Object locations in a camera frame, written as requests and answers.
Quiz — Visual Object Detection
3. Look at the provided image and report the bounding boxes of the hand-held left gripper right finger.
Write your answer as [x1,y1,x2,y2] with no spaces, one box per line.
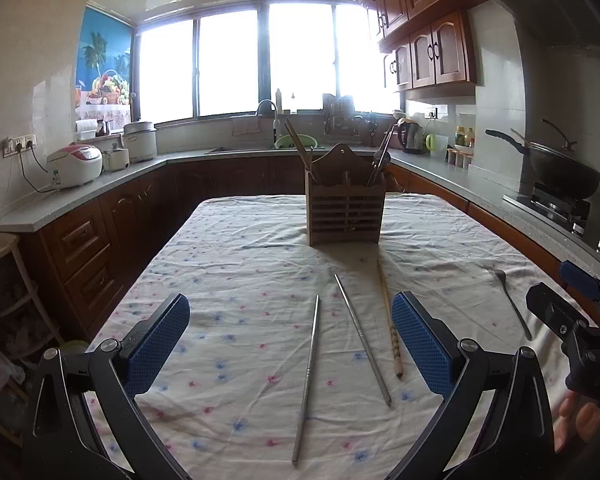
[390,290,556,480]

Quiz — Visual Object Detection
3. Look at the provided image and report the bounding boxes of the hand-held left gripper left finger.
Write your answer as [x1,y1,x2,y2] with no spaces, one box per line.
[22,292,191,480]

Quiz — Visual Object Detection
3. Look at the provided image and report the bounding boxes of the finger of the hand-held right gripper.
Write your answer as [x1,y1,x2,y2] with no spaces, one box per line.
[559,260,600,328]
[525,282,589,342]

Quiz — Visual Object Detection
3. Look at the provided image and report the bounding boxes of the metal chopstick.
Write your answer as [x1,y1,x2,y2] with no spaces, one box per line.
[291,294,322,465]
[333,273,393,407]

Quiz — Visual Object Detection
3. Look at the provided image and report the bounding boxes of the wooden utensil holder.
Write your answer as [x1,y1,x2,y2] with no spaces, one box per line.
[305,143,387,247]

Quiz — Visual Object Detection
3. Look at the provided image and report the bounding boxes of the dark chopstick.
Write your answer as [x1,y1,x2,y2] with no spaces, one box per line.
[369,132,392,187]

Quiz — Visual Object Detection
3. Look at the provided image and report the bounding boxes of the long thin brown chopstick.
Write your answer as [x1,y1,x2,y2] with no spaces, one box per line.
[290,122,320,182]

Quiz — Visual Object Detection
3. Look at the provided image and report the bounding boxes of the person's right hand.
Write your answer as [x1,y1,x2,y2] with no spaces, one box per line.
[552,389,600,454]

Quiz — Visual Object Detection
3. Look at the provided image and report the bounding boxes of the patterned bamboo chopstick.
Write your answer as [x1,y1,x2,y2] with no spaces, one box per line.
[376,257,404,379]

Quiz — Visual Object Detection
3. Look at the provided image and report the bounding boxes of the metal fork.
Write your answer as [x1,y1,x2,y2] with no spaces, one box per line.
[487,268,533,342]

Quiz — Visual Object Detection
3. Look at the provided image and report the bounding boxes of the gas stove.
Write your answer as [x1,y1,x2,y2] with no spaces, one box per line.
[502,182,600,253]

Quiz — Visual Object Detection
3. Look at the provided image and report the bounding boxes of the black wok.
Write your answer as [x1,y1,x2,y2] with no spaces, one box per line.
[485,119,600,201]

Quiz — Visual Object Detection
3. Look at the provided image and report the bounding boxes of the wooden lower cabinets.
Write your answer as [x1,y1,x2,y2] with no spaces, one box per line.
[19,154,600,356]

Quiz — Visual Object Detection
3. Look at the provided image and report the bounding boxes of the wooden cabinets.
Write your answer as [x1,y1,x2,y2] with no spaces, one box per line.
[357,0,496,103]
[19,154,600,356]

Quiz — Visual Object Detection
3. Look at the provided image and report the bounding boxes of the white floral tablecloth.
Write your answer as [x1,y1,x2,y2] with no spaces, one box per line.
[82,192,600,480]

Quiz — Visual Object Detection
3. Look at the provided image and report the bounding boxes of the spice jar set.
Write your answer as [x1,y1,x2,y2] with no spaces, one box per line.
[446,145,476,170]

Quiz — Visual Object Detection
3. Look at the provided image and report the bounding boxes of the wooden storage rack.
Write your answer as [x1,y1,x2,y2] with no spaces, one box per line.
[0,231,68,448]

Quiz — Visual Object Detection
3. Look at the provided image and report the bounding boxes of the small white cooker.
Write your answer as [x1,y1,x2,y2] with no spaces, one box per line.
[101,147,131,172]

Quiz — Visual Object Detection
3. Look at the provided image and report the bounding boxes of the red and white rice cooker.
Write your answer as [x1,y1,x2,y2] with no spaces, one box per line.
[46,144,104,191]

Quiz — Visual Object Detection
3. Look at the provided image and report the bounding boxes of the electric kettle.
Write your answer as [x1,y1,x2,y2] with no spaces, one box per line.
[396,119,427,155]

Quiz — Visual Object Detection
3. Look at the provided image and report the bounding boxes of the long light wooden chopstick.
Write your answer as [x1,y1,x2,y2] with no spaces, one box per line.
[377,124,397,171]

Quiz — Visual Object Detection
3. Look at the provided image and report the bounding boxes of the kitchen tool stand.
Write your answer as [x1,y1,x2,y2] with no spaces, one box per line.
[365,112,382,147]

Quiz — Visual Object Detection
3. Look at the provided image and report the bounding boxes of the green colander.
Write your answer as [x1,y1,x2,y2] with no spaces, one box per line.
[274,132,317,151]

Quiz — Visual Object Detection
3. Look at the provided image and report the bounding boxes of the long brown wooden chopstick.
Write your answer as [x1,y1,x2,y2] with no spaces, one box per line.
[284,117,315,181]

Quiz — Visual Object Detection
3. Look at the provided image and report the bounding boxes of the kitchen faucet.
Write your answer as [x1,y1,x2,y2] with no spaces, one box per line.
[256,99,281,149]

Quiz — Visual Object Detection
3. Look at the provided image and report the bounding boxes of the dish rack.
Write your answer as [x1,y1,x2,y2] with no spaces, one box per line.
[321,92,356,136]

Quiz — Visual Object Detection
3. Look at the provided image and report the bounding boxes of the wooden upper cabinets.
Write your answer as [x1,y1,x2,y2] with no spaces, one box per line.
[357,0,496,103]

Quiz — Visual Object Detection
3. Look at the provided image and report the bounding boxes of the range hood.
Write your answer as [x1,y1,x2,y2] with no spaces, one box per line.
[469,0,600,61]

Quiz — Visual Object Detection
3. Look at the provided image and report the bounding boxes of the window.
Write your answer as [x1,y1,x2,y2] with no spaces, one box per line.
[132,0,406,126]

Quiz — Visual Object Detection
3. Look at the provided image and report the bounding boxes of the white jug with green handle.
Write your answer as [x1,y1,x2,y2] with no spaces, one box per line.
[425,132,450,160]

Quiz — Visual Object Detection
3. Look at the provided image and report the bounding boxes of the black power cable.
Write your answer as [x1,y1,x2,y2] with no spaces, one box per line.
[7,147,53,195]

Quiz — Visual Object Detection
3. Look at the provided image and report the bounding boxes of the tropical fruit wall poster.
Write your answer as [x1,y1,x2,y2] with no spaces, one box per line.
[75,7,133,121]

